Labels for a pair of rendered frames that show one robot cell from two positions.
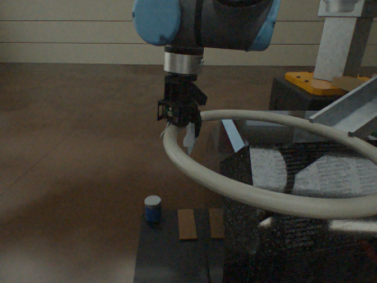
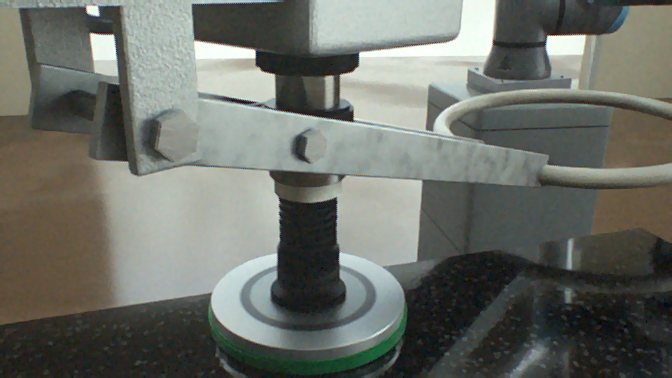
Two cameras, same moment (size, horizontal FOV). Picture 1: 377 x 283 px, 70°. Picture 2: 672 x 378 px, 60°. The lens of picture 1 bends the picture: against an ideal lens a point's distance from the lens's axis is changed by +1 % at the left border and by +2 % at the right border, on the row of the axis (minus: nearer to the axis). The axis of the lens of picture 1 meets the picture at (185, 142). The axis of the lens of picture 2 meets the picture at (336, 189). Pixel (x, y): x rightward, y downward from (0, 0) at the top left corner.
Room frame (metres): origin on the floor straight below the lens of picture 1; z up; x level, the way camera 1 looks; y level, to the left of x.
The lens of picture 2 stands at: (1.43, -0.86, 1.16)
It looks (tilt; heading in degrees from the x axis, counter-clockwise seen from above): 20 degrees down; 165
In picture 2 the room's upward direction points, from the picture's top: 1 degrees clockwise
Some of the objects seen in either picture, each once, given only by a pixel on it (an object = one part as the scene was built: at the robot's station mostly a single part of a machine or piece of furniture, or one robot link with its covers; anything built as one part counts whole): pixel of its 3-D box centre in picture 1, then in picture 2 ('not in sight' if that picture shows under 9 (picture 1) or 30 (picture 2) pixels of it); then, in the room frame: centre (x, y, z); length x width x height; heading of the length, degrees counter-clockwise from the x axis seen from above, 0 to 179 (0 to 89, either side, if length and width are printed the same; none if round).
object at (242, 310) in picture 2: not in sight; (308, 297); (0.88, -0.75, 0.82); 0.21 x 0.21 x 0.01
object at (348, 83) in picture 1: (351, 84); not in sight; (1.52, -0.94, 0.81); 0.20 x 0.10 x 0.05; 11
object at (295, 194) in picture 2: not in sight; (307, 174); (0.88, -0.75, 0.97); 0.07 x 0.07 x 0.04
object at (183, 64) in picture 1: (184, 63); not in sight; (0.64, 0.00, 1.07); 0.10 x 0.09 x 0.05; 61
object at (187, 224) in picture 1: (186, 223); not in sight; (1.25, -0.01, 0.02); 0.25 x 0.10 x 0.01; 4
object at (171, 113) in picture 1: (179, 99); not in sight; (0.63, 0.02, 0.99); 0.09 x 0.08 x 0.12; 151
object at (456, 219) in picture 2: not in sight; (498, 224); (-0.09, 0.07, 0.43); 0.50 x 0.50 x 0.85; 86
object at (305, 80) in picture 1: (334, 81); not in sight; (1.77, -0.98, 0.76); 0.49 x 0.49 x 0.05; 3
